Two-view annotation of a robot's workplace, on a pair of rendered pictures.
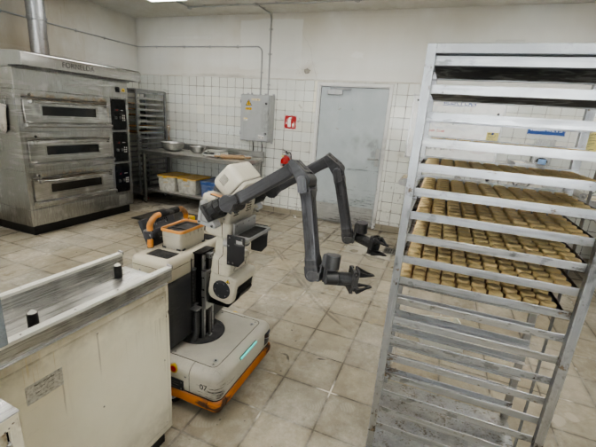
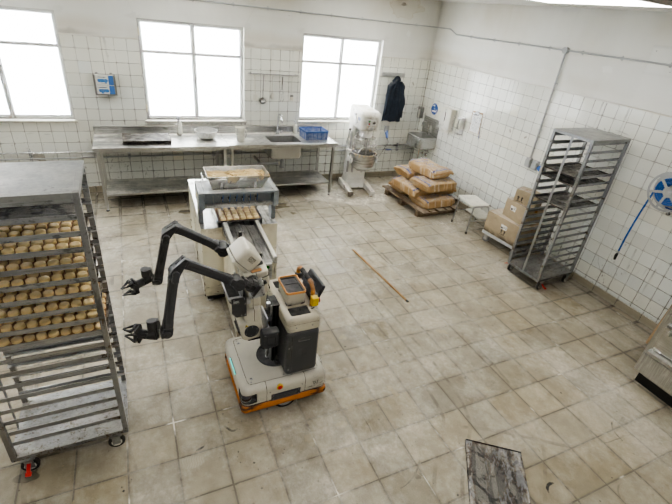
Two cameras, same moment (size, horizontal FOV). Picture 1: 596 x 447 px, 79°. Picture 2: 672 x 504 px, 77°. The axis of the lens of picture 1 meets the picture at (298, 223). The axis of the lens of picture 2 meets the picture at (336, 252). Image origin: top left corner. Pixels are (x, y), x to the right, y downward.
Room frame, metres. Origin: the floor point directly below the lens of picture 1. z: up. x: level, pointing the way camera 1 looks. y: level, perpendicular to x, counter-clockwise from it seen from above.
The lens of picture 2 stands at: (3.89, -1.07, 2.67)
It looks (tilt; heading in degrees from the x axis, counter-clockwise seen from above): 29 degrees down; 132
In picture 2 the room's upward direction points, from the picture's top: 7 degrees clockwise
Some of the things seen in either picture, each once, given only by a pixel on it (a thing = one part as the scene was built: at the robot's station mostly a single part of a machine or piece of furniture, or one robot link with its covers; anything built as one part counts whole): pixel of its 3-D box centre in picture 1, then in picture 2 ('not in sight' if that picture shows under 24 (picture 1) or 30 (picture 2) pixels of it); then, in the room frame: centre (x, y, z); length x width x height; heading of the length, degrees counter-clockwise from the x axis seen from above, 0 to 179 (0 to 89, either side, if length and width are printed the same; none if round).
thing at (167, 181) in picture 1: (175, 181); not in sight; (6.12, 2.16, 0.36); 0.47 x 0.39 x 0.26; 157
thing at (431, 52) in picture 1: (396, 278); (105, 288); (1.33, -0.40, 0.97); 0.03 x 0.03 x 1.70; 70
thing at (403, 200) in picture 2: not in sight; (419, 199); (0.32, 4.87, 0.06); 1.20 x 0.80 x 0.11; 161
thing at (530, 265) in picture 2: not in sight; (562, 209); (2.65, 4.18, 0.93); 0.64 x 0.51 x 1.78; 72
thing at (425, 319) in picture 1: (457, 327); (56, 387); (1.62, -0.84, 0.60); 0.64 x 0.03 x 0.03; 70
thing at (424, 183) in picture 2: not in sight; (434, 182); (0.58, 4.77, 0.47); 0.72 x 0.42 x 0.17; 74
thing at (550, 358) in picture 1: (469, 336); not in sight; (1.25, -0.70, 0.78); 0.64 x 0.03 x 0.03; 70
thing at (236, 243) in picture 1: (247, 239); (236, 293); (1.81, 0.26, 0.92); 0.28 x 0.16 x 0.22; 159
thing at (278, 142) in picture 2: not in sight; (224, 156); (-1.61, 2.31, 0.61); 3.40 x 0.70 x 1.22; 69
